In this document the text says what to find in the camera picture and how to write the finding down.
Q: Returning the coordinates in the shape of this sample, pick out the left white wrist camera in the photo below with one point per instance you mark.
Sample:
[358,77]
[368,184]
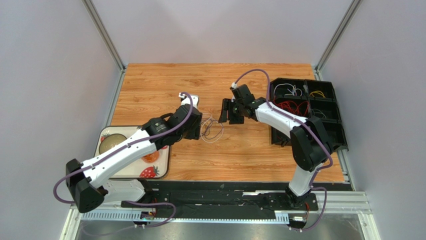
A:
[191,99]

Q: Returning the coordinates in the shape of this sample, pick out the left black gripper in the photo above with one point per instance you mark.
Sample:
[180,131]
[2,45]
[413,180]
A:
[195,134]

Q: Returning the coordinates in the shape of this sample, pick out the black compartment organizer bin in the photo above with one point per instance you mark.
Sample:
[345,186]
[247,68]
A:
[311,98]

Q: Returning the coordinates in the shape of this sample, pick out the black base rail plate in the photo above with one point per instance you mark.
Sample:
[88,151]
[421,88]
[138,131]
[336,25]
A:
[224,200]

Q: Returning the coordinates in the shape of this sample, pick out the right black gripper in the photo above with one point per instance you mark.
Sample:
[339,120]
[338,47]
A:
[232,110]

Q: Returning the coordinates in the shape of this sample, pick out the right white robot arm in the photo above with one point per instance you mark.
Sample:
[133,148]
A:
[310,143]

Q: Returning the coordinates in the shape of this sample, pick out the cream enamel bowl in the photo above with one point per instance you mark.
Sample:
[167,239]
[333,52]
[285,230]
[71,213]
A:
[109,141]

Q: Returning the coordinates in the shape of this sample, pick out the strawberry print white tray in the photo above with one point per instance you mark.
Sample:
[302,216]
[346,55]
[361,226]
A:
[139,168]

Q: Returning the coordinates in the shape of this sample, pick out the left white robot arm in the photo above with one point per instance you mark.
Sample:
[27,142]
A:
[89,181]

